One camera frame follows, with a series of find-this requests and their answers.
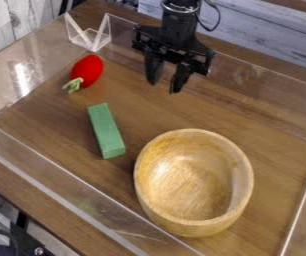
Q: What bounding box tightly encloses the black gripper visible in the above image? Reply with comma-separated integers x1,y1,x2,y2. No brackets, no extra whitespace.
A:
133,25,217,94

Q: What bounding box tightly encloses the red plush radish toy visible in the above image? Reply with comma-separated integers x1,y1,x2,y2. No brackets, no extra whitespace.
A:
63,54,104,93

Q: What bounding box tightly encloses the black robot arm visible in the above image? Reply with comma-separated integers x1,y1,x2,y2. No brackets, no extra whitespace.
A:
133,0,222,94

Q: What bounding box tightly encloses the green rectangular block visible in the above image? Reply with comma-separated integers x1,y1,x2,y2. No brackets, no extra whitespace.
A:
88,103,126,159

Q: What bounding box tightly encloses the wooden bowl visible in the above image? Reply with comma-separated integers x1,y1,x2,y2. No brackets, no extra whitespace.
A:
134,128,255,237

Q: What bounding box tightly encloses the black clamp under table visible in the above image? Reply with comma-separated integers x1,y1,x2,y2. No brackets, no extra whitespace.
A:
0,213,56,256

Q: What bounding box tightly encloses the clear acrylic corner bracket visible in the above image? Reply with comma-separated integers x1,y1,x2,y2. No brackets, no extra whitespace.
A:
64,14,112,52

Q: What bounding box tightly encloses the clear acrylic tray wall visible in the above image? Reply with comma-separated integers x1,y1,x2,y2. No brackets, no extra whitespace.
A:
0,5,306,256

